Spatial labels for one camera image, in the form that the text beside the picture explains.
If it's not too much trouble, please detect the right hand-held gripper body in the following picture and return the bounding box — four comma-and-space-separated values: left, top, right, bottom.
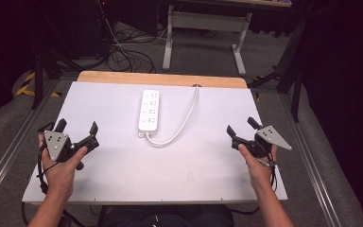
231, 124, 293, 168

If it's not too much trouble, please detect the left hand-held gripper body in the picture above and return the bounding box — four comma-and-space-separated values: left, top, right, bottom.
38, 122, 100, 171

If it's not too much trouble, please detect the person's left hand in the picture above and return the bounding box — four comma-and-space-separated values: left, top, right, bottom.
37, 131, 89, 194

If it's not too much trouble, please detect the person's right hand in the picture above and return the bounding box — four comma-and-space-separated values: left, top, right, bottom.
237, 143, 279, 189

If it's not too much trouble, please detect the yellow black floor tape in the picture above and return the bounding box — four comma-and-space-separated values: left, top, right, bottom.
15, 71, 62, 98

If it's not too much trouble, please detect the white power strip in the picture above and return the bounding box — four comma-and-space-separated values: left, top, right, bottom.
137, 89, 161, 138

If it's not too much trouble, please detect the black tripod stand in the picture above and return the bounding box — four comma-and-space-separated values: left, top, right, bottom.
31, 0, 86, 111

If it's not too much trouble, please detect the black metal stand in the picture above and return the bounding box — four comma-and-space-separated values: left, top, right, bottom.
247, 12, 310, 123

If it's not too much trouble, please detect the wooden table board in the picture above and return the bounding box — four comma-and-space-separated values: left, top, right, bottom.
77, 70, 249, 90

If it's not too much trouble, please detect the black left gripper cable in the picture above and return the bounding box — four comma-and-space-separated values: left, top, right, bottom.
20, 138, 86, 227

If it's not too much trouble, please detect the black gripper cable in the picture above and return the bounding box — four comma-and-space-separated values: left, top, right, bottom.
20, 138, 86, 227
226, 157, 279, 216

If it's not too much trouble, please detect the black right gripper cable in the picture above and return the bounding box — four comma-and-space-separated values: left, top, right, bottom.
226, 157, 279, 216

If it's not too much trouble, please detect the white power strip cable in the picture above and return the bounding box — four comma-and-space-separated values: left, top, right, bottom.
145, 84, 200, 148

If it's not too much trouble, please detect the tangle of black floor cables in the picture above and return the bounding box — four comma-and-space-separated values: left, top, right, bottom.
97, 0, 171, 74

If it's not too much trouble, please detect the white metal table frame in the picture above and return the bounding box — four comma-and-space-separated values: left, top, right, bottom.
162, 4, 253, 78

